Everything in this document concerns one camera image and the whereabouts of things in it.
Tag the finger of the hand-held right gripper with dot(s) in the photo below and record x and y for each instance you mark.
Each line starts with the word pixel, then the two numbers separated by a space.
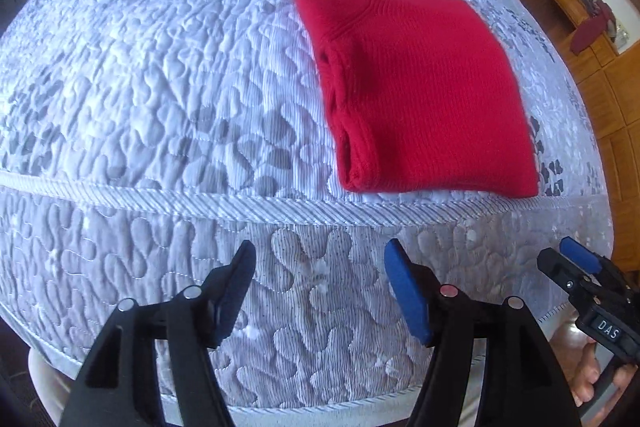
pixel 560 267
pixel 580 254

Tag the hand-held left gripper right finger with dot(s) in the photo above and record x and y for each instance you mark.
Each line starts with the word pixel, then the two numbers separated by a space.
pixel 407 292

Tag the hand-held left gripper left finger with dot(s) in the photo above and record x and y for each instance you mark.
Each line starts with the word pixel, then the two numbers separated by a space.
pixel 232 292

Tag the red knit sweater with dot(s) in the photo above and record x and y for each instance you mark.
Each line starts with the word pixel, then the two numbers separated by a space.
pixel 420 92

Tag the person's right hand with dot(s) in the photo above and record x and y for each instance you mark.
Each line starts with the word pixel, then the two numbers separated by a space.
pixel 587 372

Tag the grey quilted bedspread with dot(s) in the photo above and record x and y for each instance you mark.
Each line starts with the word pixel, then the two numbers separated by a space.
pixel 165 107

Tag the maroon cloth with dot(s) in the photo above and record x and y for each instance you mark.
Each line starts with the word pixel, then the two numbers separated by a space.
pixel 590 32

